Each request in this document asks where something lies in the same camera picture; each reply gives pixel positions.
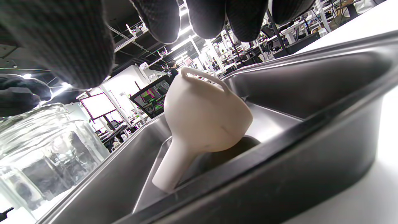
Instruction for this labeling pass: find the person's right hand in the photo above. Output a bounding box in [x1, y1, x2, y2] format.
[0, 0, 316, 89]

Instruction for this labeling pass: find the person's left hand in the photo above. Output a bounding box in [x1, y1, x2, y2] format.
[0, 74, 52, 118]

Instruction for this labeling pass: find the clear glass jar lid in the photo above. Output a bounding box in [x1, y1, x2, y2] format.
[0, 103, 73, 140]

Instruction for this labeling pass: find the jarred coffee beans group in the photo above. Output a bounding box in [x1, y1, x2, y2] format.
[12, 156, 94, 203]

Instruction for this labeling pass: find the beige plastic funnel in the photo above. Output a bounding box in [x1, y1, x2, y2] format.
[152, 67, 254, 193]

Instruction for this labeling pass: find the dark metal baking tray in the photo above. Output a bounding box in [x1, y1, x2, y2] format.
[37, 31, 398, 224]

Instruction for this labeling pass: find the large monitor screen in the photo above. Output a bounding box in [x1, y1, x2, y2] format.
[80, 92, 117, 120]

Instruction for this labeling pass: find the clear glass jar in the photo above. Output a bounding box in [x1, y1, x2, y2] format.
[0, 103, 110, 220]

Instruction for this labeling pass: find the black mesh chair back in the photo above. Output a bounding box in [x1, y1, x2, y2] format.
[130, 76, 171, 119]

